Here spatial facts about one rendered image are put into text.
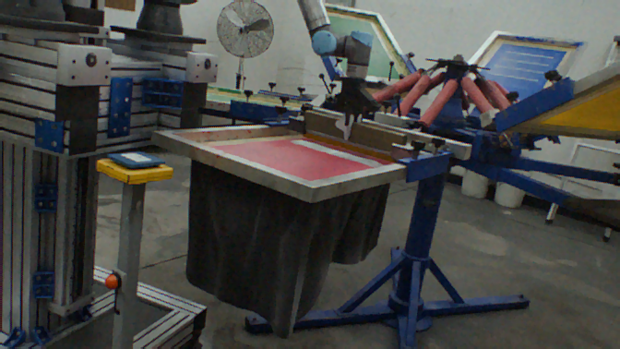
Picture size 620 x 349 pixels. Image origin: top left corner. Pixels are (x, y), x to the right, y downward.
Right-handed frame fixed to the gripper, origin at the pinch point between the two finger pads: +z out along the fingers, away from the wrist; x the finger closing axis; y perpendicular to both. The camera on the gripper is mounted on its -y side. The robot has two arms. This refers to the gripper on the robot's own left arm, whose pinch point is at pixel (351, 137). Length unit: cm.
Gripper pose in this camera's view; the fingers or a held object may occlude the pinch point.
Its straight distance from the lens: 183.1
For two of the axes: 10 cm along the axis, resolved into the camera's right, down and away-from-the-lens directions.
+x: -5.9, 1.1, -8.0
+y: -7.9, -2.5, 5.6
